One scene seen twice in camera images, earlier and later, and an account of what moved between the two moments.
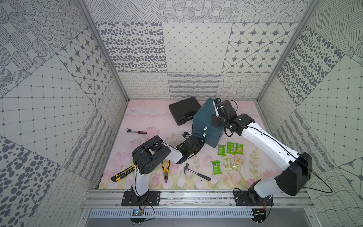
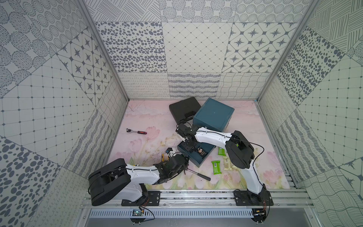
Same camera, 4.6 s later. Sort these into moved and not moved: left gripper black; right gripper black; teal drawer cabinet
Moved: right gripper black; left gripper black
Not moved: teal drawer cabinet
